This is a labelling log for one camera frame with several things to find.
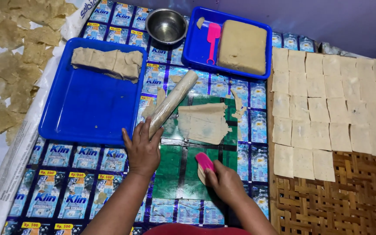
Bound person's right hand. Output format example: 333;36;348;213
204;159;249;209

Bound person's left hand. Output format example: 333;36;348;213
122;117;164;179

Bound pink plastic scraper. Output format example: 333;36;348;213
195;152;216;173

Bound plastic-wrapped rolling pin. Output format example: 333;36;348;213
147;70;199;139

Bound small round dough piece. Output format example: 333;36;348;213
197;163;208;186

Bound green plastic sheet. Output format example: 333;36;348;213
152;95;238;200

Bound person's red clothing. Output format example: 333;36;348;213
142;223;252;235

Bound flattened torn dough sheet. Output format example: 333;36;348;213
177;102;232;145

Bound large blue plastic tray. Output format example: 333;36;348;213
38;37;148;146

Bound blue printed sachet mat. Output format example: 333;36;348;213
1;0;317;235

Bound folded beige dough slab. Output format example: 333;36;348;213
71;47;143;84

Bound woven bamboo tray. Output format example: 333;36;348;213
266;49;376;235

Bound small blue plastic tray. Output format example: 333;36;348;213
181;6;273;81

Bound steel bowl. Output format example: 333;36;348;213
145;8;188;45

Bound white woven sack sheet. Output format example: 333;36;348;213
0;0;100;235

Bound rows of square dough sheets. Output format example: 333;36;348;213
271;47;376;183

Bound pink plastic spatula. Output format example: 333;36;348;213
206;22;222;65

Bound thick beige dough block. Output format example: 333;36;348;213
217;20;268;76

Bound heap of dried crackers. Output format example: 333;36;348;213
0;0;77;146

